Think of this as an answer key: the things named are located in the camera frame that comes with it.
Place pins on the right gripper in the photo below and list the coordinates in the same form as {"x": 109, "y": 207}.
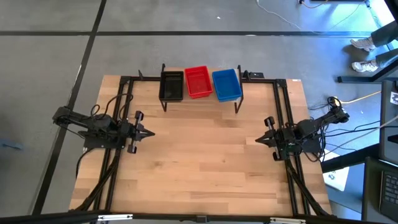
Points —
{"x": 284, "y": 140}

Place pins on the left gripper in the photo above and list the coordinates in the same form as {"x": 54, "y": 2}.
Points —
{"x": 129, "y": 132}

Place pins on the black plastic slotted basket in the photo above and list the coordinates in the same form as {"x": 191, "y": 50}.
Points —
{"x": 171, "y": 88}

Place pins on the blue plastic slotted basket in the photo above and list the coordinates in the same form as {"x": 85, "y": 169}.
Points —
{"x": 227, "y": 85}

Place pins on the red plastic slotted basket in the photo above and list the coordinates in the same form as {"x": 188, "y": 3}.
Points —
{"x": 199, "y": 82}

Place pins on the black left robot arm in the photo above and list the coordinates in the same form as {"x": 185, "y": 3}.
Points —
{"x": 93, "y": 124}

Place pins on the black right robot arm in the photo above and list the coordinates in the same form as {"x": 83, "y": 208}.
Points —
{"x": 311, "y": 127}

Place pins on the wooden shelf with black legs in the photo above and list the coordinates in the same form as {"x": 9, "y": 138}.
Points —
{"x": 199, "y": 100}

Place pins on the small black device box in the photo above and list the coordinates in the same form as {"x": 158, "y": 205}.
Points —
{"x": 256, "y": 75}

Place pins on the white power strip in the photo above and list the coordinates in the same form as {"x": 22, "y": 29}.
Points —
{"x": 335, "y": 101}

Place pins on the white paper sheet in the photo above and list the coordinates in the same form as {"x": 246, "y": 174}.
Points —
{"x": 337, "y": 179}

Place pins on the black rig beam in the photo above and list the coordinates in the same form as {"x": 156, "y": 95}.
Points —
{"x": 233, "y": 218}

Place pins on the black floor stand leg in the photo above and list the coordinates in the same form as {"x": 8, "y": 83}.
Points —
{"x": 357, "y": 79}

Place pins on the black desk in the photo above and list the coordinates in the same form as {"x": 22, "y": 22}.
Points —
{"x": 371, "y": 186}

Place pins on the person's white shoe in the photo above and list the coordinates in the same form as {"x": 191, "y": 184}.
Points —
{"x": 363, "y": 66}
{"x": 362, "y": 44}

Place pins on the black keyboard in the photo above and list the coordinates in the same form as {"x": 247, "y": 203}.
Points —
{"x": 390, "y": 193}

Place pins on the black and white tag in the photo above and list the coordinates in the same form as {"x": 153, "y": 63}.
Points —
{"x": 395, "y": 98}

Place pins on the person's leg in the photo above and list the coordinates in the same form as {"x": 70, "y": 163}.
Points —
{"x": 388, "y": 57}
{"x": 387, "y": 34}

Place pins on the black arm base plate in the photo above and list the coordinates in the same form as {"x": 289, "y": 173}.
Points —
{"x": 314, "y": 148}
{"x": 96, "y": 145}

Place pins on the black aluminium table frame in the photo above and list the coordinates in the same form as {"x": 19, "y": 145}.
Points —
{"x": 270, "y": 81}

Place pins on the silver beam bracket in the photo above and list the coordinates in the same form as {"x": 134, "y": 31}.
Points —
{"x": 287, "y": 220}
{"x": 115, "y": 217}

